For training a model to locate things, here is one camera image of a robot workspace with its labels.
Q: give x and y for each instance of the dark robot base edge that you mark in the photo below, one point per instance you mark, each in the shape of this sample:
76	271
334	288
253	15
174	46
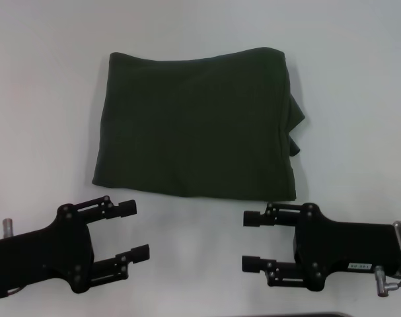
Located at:
319	314

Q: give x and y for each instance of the dark green FREE t-shirt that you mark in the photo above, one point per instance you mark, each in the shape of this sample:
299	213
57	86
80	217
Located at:
193	125

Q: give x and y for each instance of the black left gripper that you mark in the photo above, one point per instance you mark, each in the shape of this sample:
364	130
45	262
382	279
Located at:
41	254

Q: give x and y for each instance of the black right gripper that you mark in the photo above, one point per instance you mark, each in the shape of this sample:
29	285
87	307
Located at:
345	247

